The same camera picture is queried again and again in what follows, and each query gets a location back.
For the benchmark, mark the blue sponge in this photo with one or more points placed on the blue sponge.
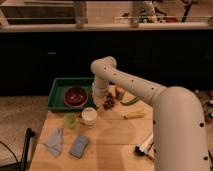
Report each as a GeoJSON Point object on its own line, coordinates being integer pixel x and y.
{"type": "Point", "coordinates": [79, 146]}

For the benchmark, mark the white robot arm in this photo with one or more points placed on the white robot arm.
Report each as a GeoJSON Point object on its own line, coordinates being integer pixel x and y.
{"type": "Point", "coordinates": [179, 130]}

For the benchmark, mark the green plastic tray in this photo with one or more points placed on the green plastic tray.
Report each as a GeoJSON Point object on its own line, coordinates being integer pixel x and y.
{"type": "Point", "coordinates": [59, 88]}

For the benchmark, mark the green plastic cup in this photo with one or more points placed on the green plastic cup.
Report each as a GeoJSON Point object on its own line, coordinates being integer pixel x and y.
{"type": "Point", "coordinates": [70, 120]}

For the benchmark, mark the black stand pole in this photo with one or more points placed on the black stand pole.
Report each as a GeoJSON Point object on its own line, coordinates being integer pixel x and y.
{"type": "Point", "coordinates": [29, 135]}

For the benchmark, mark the orange fruit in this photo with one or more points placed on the orange fruit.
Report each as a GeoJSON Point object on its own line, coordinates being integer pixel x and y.
{"type": "Point", "coordinates": [119, 93]}

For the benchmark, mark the light blue cloth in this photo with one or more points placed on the light blue cloth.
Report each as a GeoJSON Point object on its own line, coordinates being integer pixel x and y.
{"type": "Point", "coordinates": [54, 142]}

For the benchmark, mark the dark grape bunch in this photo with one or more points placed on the dark grape bunch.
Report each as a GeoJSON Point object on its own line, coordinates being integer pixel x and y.
{"type": "Point", "coordinates": [109, 102]}

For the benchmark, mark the black white dish brush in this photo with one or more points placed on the black white dish brush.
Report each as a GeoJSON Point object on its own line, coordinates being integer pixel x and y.
{"type": "Point", "coordinates": [143, 149]}

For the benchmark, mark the white paper cup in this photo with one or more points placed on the white paper cup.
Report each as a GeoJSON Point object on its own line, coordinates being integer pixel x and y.
{"type": "Point", "coordinates": [89, 116]}

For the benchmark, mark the dark red bowl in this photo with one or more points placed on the dark red bowl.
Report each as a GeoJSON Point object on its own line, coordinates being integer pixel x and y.
{"type": "Point", "coordinates": [75, 96]}

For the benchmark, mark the green pepper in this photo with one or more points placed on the green pepper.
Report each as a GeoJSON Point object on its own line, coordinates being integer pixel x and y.
{"type": "Point", "coordinates": [130, 102]}

